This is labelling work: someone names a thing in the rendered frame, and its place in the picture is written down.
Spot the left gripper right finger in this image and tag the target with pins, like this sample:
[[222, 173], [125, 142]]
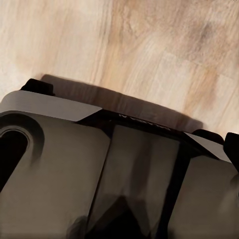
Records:
[[231, 148]]

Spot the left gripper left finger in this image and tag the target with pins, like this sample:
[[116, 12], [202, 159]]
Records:
[[12, 149]]

